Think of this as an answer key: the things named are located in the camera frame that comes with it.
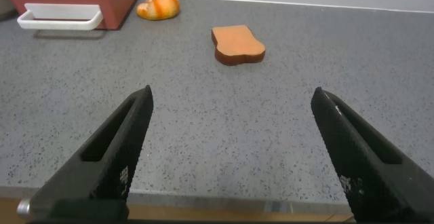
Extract toast slice with brown crust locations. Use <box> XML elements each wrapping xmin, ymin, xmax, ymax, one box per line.
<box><xmin>211</xmin><ymin>24</ymin><xmax>267</xmax><ymax>67</ymax></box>

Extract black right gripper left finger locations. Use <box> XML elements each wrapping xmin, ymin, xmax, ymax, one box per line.
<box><xmin>28</xmin><ymin>85</ymin><xmax>154</xmax><ymax>221</ymax></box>

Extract orange round bread bun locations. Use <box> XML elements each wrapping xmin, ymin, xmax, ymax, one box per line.
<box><xmin>136</xmin><ymin>0</ymin><xmax>181</xmax><ymax>21</ymax></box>

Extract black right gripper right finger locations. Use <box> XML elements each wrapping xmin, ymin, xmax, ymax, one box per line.
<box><xmin>311</xmin><ymin>87</ymin><xmax>434</xmax><ymax>222</ymax></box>

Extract red drawer with white handle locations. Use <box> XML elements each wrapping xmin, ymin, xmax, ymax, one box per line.
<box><xmin>9</xmin><ymin>0</ymin><xmax>110</xmax><ymax>31</ymax></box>

